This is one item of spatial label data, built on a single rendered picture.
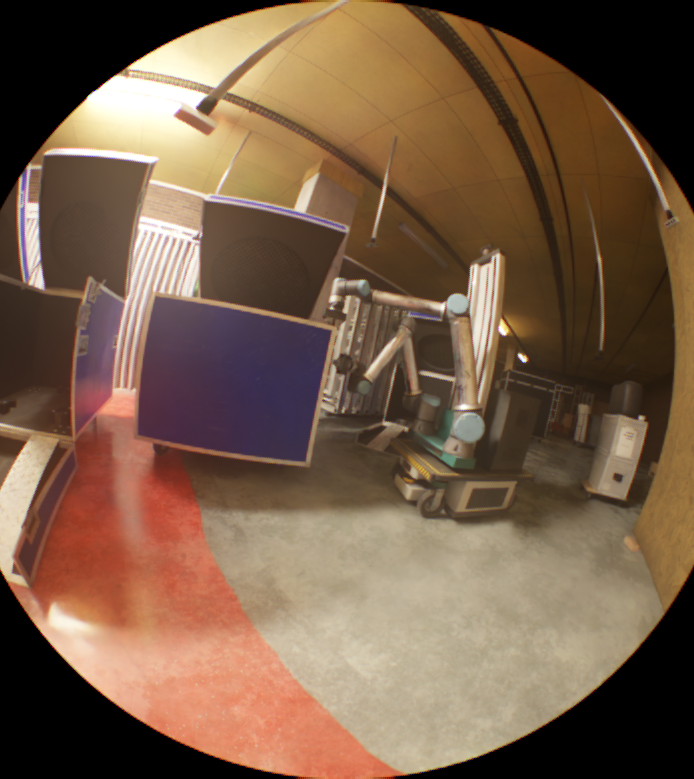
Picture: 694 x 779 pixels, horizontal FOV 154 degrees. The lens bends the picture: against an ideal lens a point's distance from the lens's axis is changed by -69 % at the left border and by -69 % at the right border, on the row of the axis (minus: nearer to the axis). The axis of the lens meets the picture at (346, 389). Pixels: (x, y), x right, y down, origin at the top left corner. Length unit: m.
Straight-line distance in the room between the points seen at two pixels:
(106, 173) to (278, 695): 2.39
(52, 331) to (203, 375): 1.68
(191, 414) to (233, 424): 0.24
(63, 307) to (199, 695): 2.50
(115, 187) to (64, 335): 1.22
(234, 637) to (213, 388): 1.09
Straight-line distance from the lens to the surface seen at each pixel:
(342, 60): 2.75
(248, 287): 2.31
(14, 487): 1.36
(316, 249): 1.97
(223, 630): 0.86
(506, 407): 1.68
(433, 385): 4.26
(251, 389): 1.35
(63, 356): 2.56
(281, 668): 0.81
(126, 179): 1.96
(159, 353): 1.44
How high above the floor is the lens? 0.75
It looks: 4 degrees down
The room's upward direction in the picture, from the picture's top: 12 degrees clockwise
